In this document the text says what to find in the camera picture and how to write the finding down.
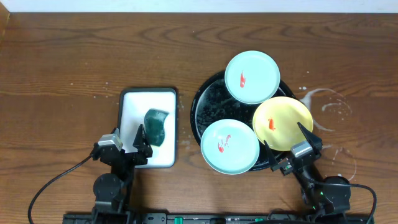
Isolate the yellow plate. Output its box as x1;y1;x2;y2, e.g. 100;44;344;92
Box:
252;96;313;151

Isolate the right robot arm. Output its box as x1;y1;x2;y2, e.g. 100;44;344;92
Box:
264;123;351;223

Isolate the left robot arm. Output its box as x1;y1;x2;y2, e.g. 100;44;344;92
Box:
90;124;153;223

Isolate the white rectangular soap tray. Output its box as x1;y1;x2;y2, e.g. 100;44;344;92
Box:
118;88;177;169

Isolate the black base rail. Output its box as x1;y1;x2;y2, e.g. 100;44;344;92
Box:
62;211;376;224

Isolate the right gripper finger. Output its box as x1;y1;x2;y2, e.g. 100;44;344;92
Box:
297;122;323;149
264;140;279;170

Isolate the light green plate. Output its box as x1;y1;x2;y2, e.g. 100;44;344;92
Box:
224;50;280;105
200;119;260;175

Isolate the black round tray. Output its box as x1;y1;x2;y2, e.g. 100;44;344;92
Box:
190;70;296;171

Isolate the green sponge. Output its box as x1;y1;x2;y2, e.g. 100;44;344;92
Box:
144;109;169;147

